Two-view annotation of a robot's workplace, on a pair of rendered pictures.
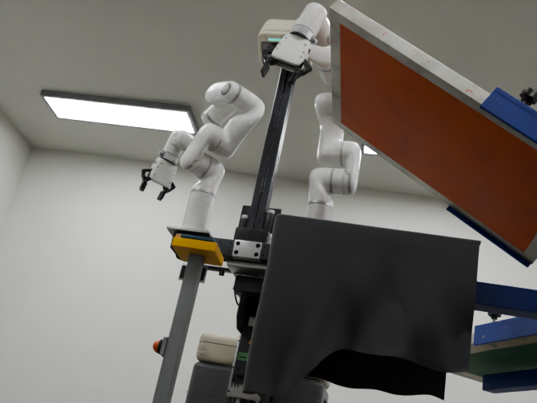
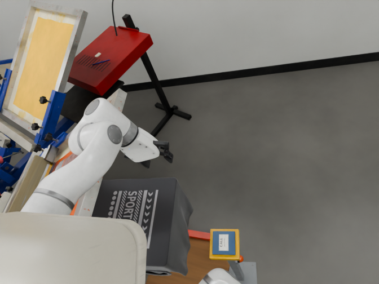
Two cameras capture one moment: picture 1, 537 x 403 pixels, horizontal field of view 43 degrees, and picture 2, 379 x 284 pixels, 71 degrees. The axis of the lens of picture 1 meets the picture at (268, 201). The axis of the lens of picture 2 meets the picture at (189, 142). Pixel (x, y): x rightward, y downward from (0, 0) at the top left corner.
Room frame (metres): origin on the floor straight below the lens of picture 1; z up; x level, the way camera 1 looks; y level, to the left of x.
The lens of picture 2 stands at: (2.25, 0.27, 2.19)
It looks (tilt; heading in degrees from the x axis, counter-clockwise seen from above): 52 degrees down; 192
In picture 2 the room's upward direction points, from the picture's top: 22 degrees counter-clockwise
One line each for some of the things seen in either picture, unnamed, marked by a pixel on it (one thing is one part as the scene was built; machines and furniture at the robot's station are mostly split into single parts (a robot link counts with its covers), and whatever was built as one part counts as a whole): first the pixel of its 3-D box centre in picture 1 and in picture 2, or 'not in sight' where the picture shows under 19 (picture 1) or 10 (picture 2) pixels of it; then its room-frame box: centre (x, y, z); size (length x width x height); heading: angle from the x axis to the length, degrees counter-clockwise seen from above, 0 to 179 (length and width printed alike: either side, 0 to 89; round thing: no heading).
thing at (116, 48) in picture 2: not in sight; (106, 57); (0.42, -0.48, 1.06); 0.61 x 0.46 x 0.12; 139
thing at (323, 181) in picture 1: (325, 189); not in sight; (2.23, -0.19, 1.37); 0.13 x 0.10 x 0.16; 71
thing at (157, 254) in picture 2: not in sight; (126, 217); (1.70, -0.30, 0.95); 0.48 x 0.44 x 0.01; 79
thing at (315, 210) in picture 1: (316, 230); not in sight; (2.24, -0.19, 1.21); 0.16 x 0.13 x 0.15; 166
